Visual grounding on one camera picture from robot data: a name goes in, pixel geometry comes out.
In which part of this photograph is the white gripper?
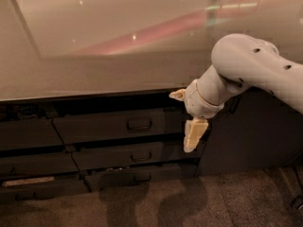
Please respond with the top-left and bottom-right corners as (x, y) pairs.
(169, 79), (224, 153)

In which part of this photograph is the dark drawer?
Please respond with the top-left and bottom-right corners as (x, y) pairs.
(0, 152), (78, 176)
(0, 174), (88, 203)
(0, 119), (62, 150)
(85, 163), (196, 191)
(72, 140), (203, 170)
(53, 108), (183, 144)

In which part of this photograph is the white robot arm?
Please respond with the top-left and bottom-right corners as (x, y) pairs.
(169, 34), (303, 152)

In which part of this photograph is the dark right cabinet door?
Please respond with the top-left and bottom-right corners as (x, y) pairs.
(198, 89), (303, 175)

